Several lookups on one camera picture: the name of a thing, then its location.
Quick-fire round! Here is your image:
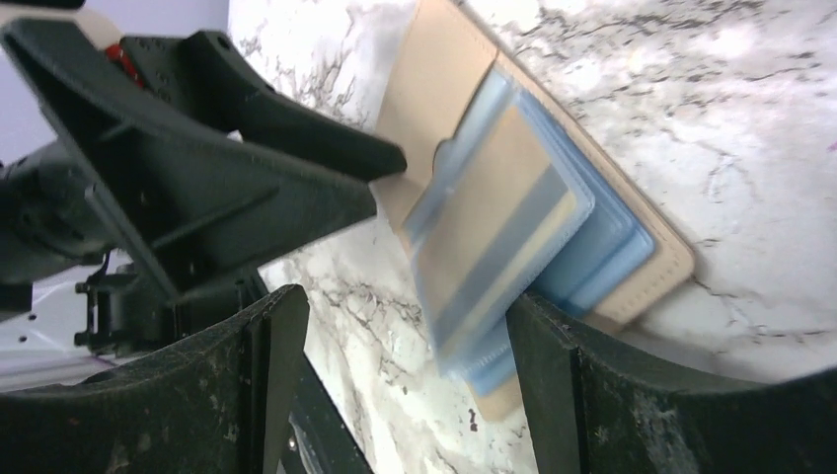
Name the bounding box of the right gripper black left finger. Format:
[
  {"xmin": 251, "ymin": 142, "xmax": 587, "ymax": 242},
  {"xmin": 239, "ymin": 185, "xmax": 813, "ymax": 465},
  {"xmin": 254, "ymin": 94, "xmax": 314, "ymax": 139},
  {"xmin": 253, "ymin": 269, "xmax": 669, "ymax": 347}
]
[{"xmin": 1, "ymin": 284, "xmax": 309, "ymax": 473}]

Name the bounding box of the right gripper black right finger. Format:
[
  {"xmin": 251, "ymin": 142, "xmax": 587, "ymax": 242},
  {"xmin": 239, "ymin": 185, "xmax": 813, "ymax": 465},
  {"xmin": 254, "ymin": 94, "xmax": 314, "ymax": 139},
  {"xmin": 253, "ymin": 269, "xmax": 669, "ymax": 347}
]
[{"xmin": 506, "ymin": 292, "xmax": 836, "ymax": 473}]

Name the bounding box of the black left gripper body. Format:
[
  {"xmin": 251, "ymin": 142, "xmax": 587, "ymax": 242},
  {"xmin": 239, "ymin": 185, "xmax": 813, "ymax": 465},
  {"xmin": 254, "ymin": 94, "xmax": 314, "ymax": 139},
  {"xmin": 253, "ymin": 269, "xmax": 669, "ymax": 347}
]
[{"xmin": 74, "ymin": 264, "xmax": 267, "ymax": 356}]

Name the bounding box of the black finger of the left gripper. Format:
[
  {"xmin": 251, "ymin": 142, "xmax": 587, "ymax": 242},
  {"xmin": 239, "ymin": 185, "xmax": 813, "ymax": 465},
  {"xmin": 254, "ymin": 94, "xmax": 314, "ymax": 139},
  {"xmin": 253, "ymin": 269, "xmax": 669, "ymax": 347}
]
[
  {"xmin": 120, "ymin": 30, "xmax": 407, "ymax": 182},
  {"xmin": 1, "ymin": 18, "xmax": 376, "ymax": 301}
]

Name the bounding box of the beige card holder wallet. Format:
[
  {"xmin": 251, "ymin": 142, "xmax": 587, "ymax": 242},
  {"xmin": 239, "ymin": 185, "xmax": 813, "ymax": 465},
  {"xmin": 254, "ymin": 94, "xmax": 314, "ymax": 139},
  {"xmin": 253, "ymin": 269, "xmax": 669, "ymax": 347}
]
[{"xmin": 372, "ymin": 1, "xmax": 695, "ymax": 422}]

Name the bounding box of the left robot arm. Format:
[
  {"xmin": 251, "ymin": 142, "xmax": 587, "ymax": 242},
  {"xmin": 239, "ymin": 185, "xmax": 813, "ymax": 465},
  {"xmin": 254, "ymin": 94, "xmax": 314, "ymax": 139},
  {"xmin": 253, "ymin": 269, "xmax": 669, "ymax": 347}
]
[{"xmin": 1, "ymin": 18, "xmax": 406, "ymax": 355}]

